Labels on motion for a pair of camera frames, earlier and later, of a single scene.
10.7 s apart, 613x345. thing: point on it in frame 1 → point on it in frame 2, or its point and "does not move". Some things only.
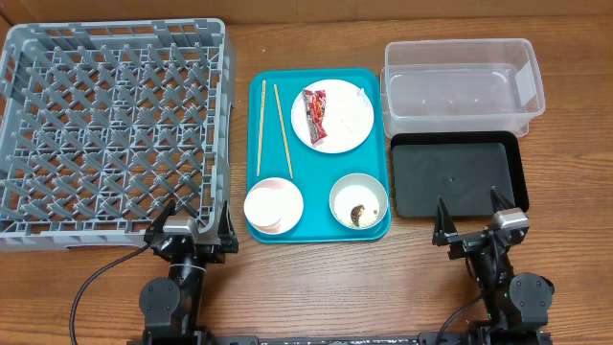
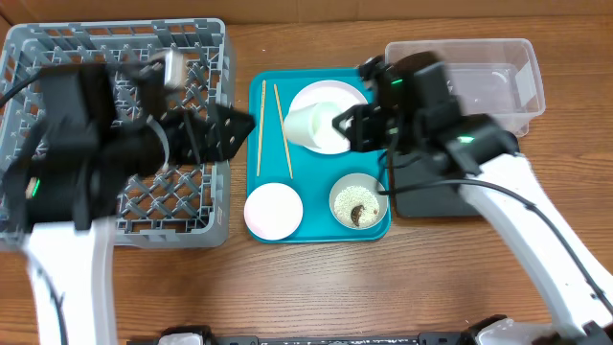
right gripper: [445, 235] → [362, 139]
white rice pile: [351, 196] does not move
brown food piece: [355, 214] does not move
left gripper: [213, 252] → [221, 149]
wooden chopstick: [283, 126] does not move
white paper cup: [270, 206] → [313, 126]
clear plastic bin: [461, 84] does not move
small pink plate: [273, 206] does not move
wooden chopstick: [261, 127] does not move
